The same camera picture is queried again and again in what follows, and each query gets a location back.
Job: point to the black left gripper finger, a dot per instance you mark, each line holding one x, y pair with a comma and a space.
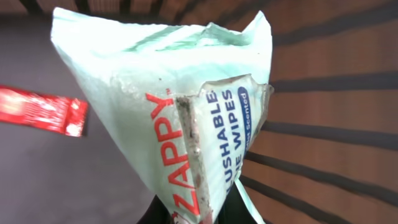
234, 211

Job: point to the mint wet wipes packet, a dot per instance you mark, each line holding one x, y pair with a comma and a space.
182, 103

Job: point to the red snack stick packet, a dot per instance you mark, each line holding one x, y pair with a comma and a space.
59, 114

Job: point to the grey plastic mesh basket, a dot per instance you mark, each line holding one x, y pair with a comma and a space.
328, 153

